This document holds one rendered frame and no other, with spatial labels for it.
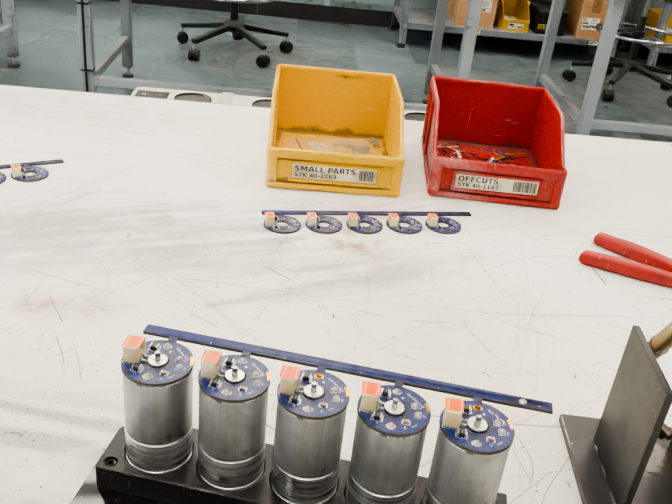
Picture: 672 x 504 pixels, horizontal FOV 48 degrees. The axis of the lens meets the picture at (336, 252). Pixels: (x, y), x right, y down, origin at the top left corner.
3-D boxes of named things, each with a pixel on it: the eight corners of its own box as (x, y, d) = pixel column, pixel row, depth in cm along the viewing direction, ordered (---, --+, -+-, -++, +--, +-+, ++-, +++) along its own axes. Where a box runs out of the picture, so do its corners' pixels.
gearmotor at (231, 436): (252, 513, 28) (259, 403, 25) (187, 498, 28) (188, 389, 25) (270, 465, 30) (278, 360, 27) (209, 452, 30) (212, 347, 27)
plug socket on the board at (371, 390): (382, 414, 25) (385, 398, 25) (357, 409, 25) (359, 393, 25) (385, 399, 26) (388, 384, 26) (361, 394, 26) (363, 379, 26)
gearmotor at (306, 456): (327, 530, 27) (342, 420, 25) (261, 515, 27) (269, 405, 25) (340, 480, 29) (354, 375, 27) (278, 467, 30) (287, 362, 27)
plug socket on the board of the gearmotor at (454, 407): (466, 431, 25) (470, 415, 25) (440, 426, 25) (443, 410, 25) (467, 415, 26) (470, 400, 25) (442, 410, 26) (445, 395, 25)
